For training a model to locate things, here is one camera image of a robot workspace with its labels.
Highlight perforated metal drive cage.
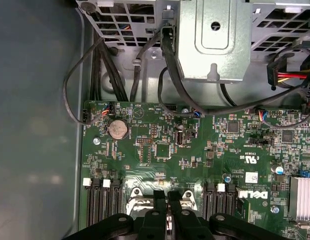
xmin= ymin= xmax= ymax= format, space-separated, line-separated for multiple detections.
xmin=76 ymin=0 xmax=310 ymax=60

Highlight black RAM slot bank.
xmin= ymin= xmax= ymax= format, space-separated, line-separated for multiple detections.
xmin=202 ymin=182 xmax=237 ymax=223
xmin=82 ymin=177 xmax=124 ymax=226

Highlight silver metal bracket box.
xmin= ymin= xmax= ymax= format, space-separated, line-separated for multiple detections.
xmin=176 ymin=0 xmax=253 ymax=84

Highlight CPU socket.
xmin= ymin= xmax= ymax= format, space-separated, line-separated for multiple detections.
xmin=126 ymin=187 xmax=198 ymax=218

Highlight round coin cell battery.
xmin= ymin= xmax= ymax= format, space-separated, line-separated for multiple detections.
xmin=108 ymin=119 xmax=127 ymax=140

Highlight metal socket cover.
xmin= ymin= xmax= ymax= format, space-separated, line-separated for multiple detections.
xmin=126 ymin=196 xmax=197 ymax=218

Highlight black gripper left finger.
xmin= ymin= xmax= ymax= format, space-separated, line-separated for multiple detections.
xmin=62 ymin=189 xmax=168 ymax=240

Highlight black connector, coloured wires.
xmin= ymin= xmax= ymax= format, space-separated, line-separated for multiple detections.
xmin=267 ymin=53 xmax=310 ymax=91

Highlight silver chipset heat sink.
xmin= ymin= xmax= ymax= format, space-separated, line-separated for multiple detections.
xmin=289 ymin=175 xmax=310 ymax=223

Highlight black cable with clip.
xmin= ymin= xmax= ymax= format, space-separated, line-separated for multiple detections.
xmin=129 ymin=31 xmax=163 ymax=102

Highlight thin dark cable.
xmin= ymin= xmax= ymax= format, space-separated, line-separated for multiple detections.
xmin=62 ymin=37 xmax=107 ymax=125

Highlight black flat wire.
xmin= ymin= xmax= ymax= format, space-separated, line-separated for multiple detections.
xmin=159 ymin=24 xmax=205 ymax=108

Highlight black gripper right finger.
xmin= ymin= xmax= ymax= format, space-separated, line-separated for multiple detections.
xmin=168 ymin=190 xmax=294 ymax=240

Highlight green motherboard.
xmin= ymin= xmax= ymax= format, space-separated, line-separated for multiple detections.
xmin=81 ymin=99 xmax=310 ymax=240

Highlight black cable bundle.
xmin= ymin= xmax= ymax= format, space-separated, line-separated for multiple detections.
xmin=89 ymin=24 xmax=129 ymax=102

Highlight black PC case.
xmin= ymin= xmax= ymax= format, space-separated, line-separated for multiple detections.
xmin=0 ymin=0 xmax=310 ymax=240

